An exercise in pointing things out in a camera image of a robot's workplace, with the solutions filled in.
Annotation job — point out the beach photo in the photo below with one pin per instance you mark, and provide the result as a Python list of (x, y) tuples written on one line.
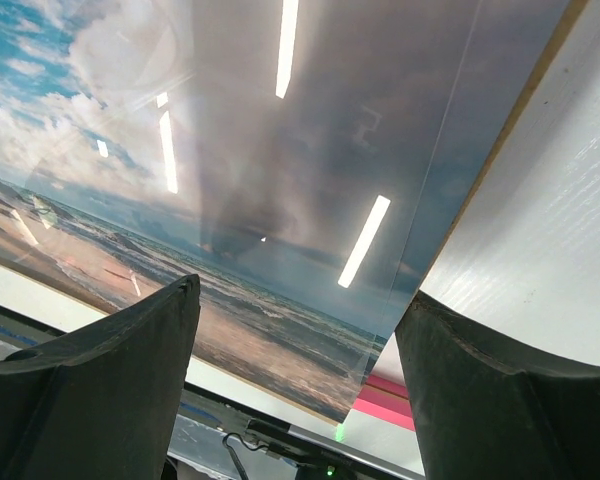
[(230, 175)]

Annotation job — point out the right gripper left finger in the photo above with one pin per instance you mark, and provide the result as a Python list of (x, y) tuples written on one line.
[(100, 402)]

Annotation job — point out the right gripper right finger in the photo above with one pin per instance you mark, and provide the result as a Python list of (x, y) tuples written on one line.
[(486, 406)]

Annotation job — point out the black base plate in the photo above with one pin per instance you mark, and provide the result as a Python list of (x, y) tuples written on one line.
[(235, 425)]

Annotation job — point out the pink picture frame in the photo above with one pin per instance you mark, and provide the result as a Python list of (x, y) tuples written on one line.
[(385, 400)]

